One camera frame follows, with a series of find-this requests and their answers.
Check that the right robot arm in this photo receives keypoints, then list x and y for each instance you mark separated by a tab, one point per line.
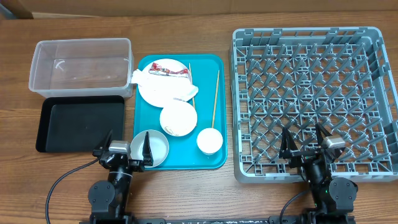
333	196

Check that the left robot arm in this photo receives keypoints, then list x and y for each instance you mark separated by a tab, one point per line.
108	198

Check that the white napkin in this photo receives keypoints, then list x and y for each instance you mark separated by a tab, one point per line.
156	87

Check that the white bowl with food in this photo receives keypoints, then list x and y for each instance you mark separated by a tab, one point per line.
178	118

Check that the red snack wrapper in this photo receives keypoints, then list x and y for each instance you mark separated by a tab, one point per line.
157	69

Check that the teal serving tray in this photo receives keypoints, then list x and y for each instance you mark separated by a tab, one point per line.
184	153

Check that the grey shallow bowl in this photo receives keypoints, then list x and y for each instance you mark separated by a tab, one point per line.
159	146

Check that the clear plastic waste bin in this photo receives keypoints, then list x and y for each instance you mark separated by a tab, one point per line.
82	67

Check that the grey dishwasher rack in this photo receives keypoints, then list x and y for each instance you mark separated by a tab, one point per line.
298	77

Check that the black rectangular tray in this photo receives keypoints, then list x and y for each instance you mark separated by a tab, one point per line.
79	123

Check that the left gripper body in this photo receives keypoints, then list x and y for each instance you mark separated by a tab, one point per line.
134	167

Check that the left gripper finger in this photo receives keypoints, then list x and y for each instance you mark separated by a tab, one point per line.
105	142
146	151

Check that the large white plate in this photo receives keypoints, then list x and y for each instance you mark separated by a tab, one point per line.
171	64

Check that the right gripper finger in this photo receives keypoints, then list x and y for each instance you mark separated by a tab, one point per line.
288	143
321	133

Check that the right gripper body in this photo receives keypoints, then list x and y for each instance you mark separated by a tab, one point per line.
303	158

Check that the small white cup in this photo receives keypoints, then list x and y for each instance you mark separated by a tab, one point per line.
209	141

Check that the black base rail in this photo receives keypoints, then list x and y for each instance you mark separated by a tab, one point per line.
290	219

